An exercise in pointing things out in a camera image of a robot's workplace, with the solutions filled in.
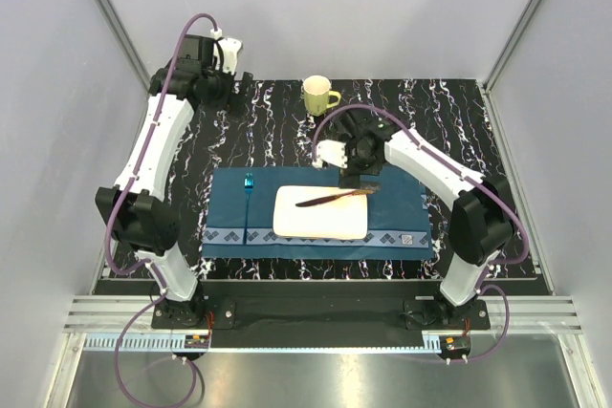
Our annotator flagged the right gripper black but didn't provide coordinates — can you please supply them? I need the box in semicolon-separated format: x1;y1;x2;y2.
338;134;383;191

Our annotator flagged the white rectangular plate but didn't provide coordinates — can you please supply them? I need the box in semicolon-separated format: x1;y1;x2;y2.
273;185;368;240

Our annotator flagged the blue fork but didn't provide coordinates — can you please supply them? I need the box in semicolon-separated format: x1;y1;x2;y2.
242;173;254;245

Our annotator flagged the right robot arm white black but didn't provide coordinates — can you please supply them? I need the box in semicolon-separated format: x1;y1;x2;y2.
333;107;516;329

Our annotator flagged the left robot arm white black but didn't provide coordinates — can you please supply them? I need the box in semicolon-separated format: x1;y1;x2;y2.
95;31;252;328

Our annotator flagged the yellow-green ceramic mug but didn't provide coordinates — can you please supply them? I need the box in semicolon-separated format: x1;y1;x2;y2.
302;75;341;117

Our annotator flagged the right connector box orange black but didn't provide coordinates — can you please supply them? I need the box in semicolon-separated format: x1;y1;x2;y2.
440;334;471;360

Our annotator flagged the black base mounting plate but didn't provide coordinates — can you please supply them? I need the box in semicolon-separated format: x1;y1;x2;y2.
152;280;491;331

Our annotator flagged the left connector box black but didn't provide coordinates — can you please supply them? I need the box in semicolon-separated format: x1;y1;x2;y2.
184;333;211;350

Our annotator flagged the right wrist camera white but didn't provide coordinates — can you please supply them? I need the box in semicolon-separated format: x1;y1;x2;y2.
312;140;348;169

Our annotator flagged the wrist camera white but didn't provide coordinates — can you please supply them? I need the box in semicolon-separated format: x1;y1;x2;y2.
210;29;243;75
312;140;348;169

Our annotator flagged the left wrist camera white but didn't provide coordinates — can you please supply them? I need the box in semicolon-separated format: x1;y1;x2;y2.
210;29;243;75

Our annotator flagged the left aluminium frame post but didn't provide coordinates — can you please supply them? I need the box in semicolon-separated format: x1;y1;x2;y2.
95;0;150;91

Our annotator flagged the aluminium frame post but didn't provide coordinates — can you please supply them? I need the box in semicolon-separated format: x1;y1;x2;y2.
482;0;545;95
95;0;150;91

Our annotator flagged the aluminium front frame rail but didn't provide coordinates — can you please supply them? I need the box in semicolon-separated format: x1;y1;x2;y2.
63;296;581;334

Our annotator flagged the white slotted cable duct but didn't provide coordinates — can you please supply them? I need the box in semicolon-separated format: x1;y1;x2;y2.
83;333;471;353

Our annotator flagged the right aluminium frame post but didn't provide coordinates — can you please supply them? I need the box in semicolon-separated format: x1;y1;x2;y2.
482;0;545;95

